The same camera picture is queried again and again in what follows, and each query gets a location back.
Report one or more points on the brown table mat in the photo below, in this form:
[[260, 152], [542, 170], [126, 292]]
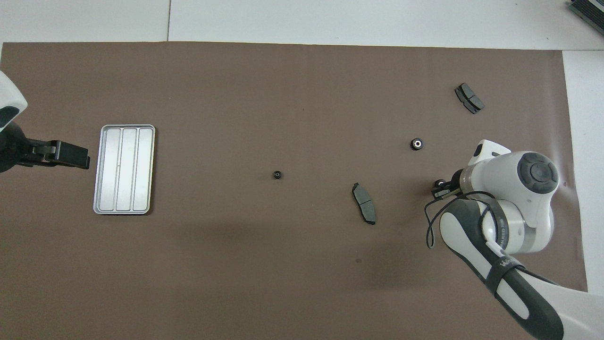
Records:
[[259, 94]]

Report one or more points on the long dark brake pad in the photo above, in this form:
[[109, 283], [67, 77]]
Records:
[[364, 204]]

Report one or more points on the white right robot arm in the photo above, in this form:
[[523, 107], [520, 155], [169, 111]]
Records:
[[533, 203]]

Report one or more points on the dark ribbed device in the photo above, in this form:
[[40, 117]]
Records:
[[590, 12]]

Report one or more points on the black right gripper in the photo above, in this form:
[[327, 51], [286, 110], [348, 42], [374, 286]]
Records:
[[457, 182]]

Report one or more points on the small black bearing gear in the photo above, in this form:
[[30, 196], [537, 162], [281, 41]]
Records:
[[278, 175]]

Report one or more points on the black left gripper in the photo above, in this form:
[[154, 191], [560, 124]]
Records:
[[12, 148]]

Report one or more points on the short dark brake pad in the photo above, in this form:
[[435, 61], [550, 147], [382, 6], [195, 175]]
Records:
[[469, 97]]

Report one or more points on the silver metal tray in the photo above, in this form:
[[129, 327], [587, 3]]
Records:
[[125, 170]]

